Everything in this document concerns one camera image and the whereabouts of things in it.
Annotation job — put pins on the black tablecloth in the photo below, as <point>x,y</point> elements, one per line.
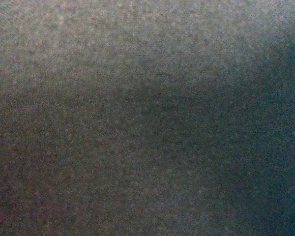
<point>147,117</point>

